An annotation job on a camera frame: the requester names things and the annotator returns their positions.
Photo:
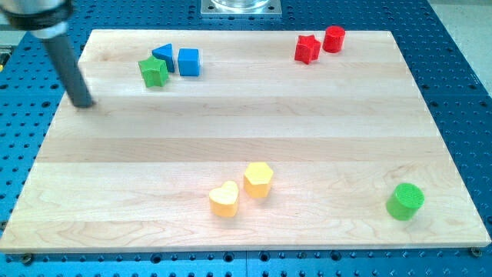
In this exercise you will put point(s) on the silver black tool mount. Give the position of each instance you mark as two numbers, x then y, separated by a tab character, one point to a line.
43	18

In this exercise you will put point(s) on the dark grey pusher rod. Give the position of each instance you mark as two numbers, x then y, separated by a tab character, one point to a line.
63	58

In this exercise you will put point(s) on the green star block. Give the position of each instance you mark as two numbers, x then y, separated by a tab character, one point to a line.
153	71

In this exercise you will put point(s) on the yellow hexagon block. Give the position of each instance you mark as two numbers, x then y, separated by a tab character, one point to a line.
257	179

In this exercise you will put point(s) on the red star block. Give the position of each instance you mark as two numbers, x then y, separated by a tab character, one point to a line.
307	49

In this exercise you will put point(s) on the blue triangle block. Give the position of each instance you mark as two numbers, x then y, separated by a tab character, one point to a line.
165	53

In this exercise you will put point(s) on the blue cube block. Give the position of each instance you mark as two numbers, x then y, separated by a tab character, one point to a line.
188	62

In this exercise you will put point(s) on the light wooden board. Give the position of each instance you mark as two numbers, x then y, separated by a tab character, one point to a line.
133	172

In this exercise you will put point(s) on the yellow heart block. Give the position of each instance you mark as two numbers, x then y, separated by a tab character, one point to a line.
224	200

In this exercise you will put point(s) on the red cylinder block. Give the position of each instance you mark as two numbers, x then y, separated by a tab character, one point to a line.
333	39

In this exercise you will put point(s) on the green cylinder block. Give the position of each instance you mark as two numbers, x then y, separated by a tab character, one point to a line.
405	201

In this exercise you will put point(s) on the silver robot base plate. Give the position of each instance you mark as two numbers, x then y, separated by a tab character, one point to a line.
240	8

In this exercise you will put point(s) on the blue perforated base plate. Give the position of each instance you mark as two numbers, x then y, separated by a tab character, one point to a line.
447	45

